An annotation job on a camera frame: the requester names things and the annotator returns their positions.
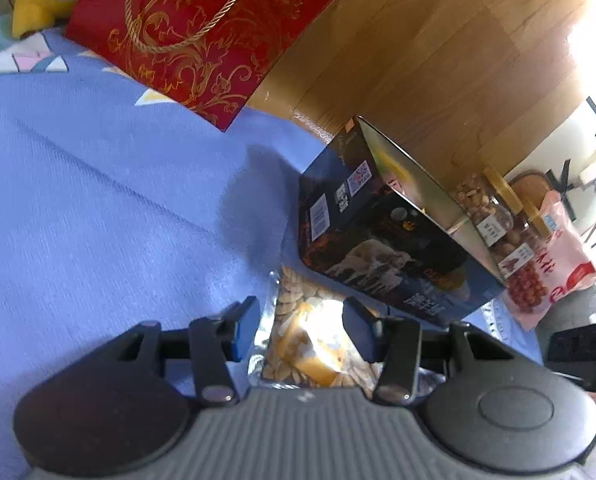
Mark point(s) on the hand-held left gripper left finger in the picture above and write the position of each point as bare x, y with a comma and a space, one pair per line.
245, 331

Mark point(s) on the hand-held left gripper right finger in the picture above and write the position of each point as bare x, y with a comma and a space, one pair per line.
360, 327

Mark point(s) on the clear seed snack packet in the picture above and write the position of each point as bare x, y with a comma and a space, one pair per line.
303, 345

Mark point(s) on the dark tin box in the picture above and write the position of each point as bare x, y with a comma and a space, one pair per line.
377, 240

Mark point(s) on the pink snack bag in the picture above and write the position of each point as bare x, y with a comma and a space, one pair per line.
552, 260

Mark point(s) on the clear jar of brown nuts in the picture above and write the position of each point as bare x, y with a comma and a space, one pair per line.
520, 240

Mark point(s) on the clear jar of mixed nuts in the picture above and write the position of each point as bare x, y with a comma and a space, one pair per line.
482, 205

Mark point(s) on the blue printed tablecloth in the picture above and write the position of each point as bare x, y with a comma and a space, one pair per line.
103, 210

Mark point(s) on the wooden board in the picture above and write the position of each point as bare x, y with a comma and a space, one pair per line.
427, 60

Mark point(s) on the red gift box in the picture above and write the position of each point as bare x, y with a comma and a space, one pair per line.
203, 35

